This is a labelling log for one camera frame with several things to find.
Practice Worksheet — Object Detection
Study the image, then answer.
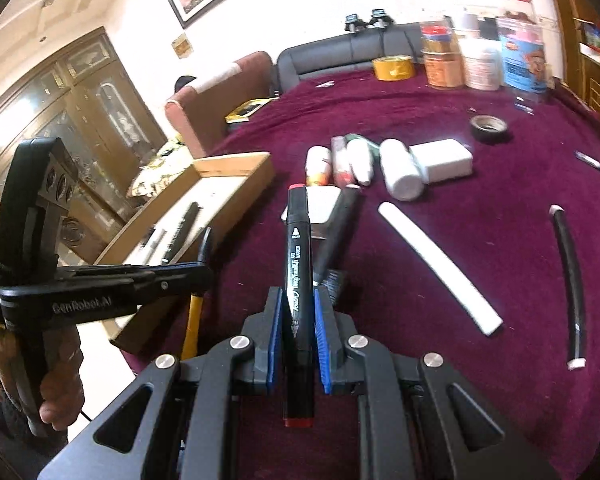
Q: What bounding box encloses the floral cushion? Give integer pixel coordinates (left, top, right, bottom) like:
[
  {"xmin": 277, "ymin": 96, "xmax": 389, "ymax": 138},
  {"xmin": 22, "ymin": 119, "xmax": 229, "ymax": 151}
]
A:
[{"xmin": 124, "ymin": 140, "xmax": 193, "ymax": 199}]

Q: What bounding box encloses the grey sofa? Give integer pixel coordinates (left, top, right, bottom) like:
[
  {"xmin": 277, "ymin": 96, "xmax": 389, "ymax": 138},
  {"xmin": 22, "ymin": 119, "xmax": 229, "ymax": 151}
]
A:
[{"xmin": 276, "ymin": 22, "xmax": 431, "ymax": 97}]

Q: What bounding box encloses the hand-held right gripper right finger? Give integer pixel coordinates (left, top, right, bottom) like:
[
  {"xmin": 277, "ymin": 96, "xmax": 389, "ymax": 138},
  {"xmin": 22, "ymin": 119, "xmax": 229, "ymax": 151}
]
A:
[{"xmin": 314, "ymin": 287, "xmax": 556, "ymax": 480}]

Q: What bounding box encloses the wooden shelf unit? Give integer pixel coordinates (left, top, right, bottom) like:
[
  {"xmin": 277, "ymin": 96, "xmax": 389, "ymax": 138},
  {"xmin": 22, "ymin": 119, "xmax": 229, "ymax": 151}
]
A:
[{"xmin": 542, "ymin": 0, "xmax": 600, "ymax": 128}]

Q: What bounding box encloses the red packet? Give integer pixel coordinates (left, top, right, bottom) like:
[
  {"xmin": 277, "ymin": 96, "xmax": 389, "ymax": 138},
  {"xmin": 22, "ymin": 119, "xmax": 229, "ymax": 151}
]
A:
[{"xmin": 331, "ymin": 136, "xmax": 355, "ymax": 187}]

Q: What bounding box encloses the black tape roll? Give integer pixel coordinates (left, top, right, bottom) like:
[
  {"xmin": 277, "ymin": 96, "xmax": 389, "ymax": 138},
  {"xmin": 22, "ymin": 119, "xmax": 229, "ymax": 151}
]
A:
[{"xmin": 470, "ymin": 115, "xmax": 511, "ymax": 145}]

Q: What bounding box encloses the wooden glass cabinet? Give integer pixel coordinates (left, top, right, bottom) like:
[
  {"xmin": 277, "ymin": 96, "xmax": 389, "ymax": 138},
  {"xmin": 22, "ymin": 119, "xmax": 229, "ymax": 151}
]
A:
[{"xmin": 0, "ymin": 26, "xmax": 170, "ymax": 286}]

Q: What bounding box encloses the white tube in green packet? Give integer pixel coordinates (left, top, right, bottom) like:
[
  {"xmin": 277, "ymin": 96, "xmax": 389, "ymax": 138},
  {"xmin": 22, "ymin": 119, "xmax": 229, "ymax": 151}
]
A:
[{"xmin": 345, "ymin": 133, "xmax": 382, "ymax": 187}]

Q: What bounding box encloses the wooden box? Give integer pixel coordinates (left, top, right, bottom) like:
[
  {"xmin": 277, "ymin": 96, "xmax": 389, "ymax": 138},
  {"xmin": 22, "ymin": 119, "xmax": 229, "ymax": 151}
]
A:
[{"xmin": 92, "ymin": 151, "xmax": 276, "ymax": 356}]

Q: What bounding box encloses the black marker with red caps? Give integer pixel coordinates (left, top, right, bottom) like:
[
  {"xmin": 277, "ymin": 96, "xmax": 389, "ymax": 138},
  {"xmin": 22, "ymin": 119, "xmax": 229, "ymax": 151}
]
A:
[{"xmin": 281, "ymin": 183, "xmax": 317, "ymax": 428}]

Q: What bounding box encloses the white bottle with orange cap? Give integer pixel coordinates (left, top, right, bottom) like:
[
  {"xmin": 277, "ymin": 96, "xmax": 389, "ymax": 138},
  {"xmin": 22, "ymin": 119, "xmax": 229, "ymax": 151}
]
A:
[{"xmin": 305, "ymin": 146, "xmax": 334, "ymax": 187}]

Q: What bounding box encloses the maroon armchair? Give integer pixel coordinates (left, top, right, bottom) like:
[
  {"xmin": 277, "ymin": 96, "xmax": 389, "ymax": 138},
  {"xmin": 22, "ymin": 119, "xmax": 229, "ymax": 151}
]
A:
[{"xmin": 164, "ymin": 51, "xmax": 277, "ymax": 159}]

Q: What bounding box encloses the person's left hand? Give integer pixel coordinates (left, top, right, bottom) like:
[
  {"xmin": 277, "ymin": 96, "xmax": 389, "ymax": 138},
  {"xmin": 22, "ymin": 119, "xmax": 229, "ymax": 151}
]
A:
[{"xmin": 0, "ymin": 330, "xmax": 86, "ymax": 427}]

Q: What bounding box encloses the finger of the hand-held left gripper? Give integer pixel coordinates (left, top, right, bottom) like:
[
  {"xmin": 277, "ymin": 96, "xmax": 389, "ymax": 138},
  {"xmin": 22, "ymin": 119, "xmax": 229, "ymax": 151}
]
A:
[{"xmin": 60, "ymin": 261, "xmax": 215, "ymax": 306}]

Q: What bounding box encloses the hammer with yellow handle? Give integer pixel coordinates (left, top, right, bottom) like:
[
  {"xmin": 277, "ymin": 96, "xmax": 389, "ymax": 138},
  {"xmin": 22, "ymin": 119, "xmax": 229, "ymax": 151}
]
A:
[{"xmin": 180, "ymin": 226, "xmax": 216, "ymax": 361}]

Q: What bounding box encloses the black tube with white ends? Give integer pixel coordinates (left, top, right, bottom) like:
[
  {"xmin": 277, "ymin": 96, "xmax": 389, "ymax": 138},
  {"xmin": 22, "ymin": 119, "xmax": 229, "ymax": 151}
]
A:
[{"xmin": 549, "ymin": 205, "xmax": 587, "ymax": 372}]

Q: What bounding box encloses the long white tube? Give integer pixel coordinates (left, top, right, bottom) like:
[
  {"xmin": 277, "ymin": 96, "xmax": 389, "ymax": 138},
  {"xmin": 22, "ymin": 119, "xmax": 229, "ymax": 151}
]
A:
[{"xmin": 377, "ymin": 202, "xmax": 504, "ymax": 337}]

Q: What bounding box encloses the white plastic bottle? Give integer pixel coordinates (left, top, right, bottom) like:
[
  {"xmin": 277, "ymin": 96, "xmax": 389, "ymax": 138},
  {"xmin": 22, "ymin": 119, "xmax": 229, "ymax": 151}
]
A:
[{"xmin": 379, "ymin": 138, "xmax": 426, "ymax": 202}]

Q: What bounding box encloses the orange jar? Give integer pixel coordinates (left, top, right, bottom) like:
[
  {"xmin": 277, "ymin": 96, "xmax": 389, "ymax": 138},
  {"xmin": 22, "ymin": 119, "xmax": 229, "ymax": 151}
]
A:
[{"xmin": 420, "ymin": 9, "xmax": 465, "ymax": 91}]

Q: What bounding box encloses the small wall picture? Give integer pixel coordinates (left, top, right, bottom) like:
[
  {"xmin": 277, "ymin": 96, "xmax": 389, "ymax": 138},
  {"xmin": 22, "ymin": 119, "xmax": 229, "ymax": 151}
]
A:
[{"xmin": 172, "ymin": 33, "xmax": 195, "ymax": 60}]

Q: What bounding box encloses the white charger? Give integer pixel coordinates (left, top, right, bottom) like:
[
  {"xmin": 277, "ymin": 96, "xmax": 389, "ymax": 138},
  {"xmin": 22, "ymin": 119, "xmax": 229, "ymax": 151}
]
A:
[{"xmin": 409, "ymin": 138, "xmax": 474, "ymax": 184}]

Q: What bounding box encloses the white jar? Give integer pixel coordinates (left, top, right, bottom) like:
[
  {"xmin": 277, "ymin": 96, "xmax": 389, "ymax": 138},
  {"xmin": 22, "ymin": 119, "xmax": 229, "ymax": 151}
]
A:
[{"xmin": 459, "ymin": 7, "xmax": 504, "ymax": 92}]

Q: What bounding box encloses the yellow tape roll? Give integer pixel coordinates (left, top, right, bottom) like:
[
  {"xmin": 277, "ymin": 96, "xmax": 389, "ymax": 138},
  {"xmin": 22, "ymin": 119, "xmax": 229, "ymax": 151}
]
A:
[{"xmin": 372, "ymin": 55, "xmax": 416, "ymax": 82}]

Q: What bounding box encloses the yellow and black book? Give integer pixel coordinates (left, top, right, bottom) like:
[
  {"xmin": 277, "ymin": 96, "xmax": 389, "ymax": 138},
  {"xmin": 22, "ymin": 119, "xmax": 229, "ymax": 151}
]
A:
[{"xmin": 224, "ymin": 99, "xmax": 267, "ymax": 124}]

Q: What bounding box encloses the white flat box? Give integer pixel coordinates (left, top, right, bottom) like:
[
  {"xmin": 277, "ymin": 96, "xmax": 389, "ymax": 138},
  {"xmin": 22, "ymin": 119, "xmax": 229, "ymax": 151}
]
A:
[{"xmin": 280, "ymin": 186, "xmax": 343, "ymax": 226}]

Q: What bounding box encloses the thick black pen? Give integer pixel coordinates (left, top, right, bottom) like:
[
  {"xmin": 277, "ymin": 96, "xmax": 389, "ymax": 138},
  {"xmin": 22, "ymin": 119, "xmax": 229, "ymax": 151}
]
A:
[{"xmin": 166, "ymin": 202, "xmax": 202, "ymax": 264}]

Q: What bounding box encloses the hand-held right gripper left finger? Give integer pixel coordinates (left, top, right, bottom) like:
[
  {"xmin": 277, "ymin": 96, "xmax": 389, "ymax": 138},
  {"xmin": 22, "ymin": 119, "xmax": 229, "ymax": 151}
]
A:
[{"xmin": 37, "ymin": 286, "xmax": 288, "ymax": 480}]

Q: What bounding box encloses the thin black and white pen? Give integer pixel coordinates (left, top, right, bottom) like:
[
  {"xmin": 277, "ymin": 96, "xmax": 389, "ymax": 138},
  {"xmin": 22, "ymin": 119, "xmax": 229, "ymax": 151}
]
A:
[{"xmin": 139, "ymin": 227, "xmax": 169, "ymax": 261}]

